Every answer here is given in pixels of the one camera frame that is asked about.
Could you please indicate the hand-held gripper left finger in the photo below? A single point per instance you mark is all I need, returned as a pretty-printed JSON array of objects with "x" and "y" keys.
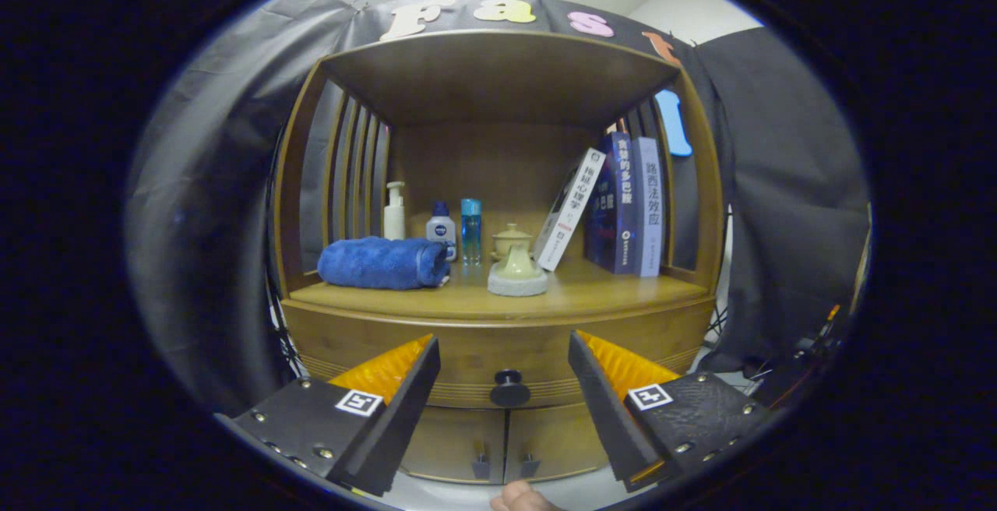
[{"x": 401, "y": 417}]

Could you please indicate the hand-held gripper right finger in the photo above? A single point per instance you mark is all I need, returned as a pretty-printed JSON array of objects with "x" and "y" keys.
[{"x": 604, "y": 417}]

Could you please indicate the wooden drawer with black knob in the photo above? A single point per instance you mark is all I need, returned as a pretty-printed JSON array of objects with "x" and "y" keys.
[{"x": 483, "y": 347}]

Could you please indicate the wooden countertop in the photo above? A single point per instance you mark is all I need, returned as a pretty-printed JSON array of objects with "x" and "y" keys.
[{"x": 607, "y": 289}]

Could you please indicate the wooden cabinet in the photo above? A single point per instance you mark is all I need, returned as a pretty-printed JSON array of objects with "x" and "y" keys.
[{"x": 498, "y": 75}]

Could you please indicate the rolled blue towel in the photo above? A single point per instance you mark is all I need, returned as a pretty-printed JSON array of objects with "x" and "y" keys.
[{"x": 382, "y": 262}]

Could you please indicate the white bottle with blue cap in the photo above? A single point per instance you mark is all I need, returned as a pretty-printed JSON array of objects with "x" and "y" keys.
[{"x": 441, "y": 229}]

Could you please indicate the white pump bottle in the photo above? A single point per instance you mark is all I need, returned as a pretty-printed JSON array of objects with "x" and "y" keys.
[{"x": 395, "y": 223}]

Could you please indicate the black equipment with orange parts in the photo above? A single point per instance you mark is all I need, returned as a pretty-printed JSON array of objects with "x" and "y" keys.
[{"x": 794, "y": 371}]

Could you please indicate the clear blue bottle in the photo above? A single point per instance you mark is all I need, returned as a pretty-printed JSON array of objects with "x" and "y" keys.
[{"x": 470, "y": 230}]

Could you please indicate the beige lidded teacup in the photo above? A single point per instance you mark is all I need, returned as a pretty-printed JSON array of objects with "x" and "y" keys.
[{"x": 512, "y": 237}]

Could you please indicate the dark blue book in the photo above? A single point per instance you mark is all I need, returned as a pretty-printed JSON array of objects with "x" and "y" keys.
[{"x": 615, "y": 207}]

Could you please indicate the white book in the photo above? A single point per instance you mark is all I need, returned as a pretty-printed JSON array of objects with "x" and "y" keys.
[{"x": 568, "y": 207}]

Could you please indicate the pale grey-blue book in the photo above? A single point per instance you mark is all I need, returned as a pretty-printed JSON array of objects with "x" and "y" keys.
[{"x": 648, "y": 207}]

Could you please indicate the black backdrop cloth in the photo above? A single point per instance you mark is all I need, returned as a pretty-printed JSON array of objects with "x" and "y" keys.
[{"x": 779, "y": 184}]

